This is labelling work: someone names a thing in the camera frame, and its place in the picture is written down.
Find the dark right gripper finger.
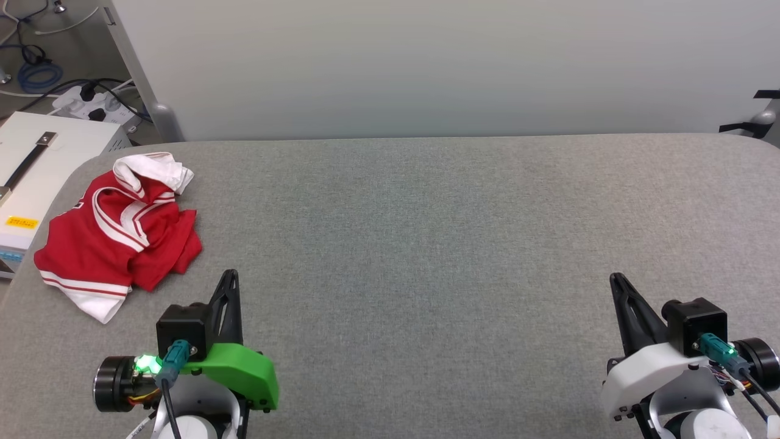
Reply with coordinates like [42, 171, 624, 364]
[609, 272, 668, 357]

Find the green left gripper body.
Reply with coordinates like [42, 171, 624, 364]
[180, 343, 280, 411]

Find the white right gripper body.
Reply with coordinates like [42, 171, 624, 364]
[600, 341, 711, 422]

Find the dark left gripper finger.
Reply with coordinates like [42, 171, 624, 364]
[208, 269, 243, 346]

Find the red and white basketball jersey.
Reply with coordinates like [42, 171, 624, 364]
[34, 152, 203, 324]

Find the grey metal partition foot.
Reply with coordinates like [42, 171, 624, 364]
[150, 102, 185, 143]
[750, 110, 778, 145]

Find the white power supply box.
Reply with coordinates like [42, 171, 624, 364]
[0, 112, 132, 280]

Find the white power strip with plugs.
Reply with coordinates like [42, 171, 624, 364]
[51, 85, 138, 127]

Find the left camera cable teal plug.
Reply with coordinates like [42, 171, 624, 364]
[155, 340, 193, 439]

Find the camera cable teal plug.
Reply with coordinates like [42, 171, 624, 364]
[155, 340, 193, 439]
[697, 334, 780, 421]

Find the right camera cable teal plug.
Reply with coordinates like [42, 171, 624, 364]
[697, 334, 780, 421]

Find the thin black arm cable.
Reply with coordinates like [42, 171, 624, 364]
[125, 413, 158, 439]

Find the black power cable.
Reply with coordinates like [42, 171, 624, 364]
[35, 77, 150, 123]

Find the coiled blue cable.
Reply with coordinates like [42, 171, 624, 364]
[16, 60, 64, 94]

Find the thin white floor cable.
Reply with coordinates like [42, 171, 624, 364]
[34, 6, 102, 35]

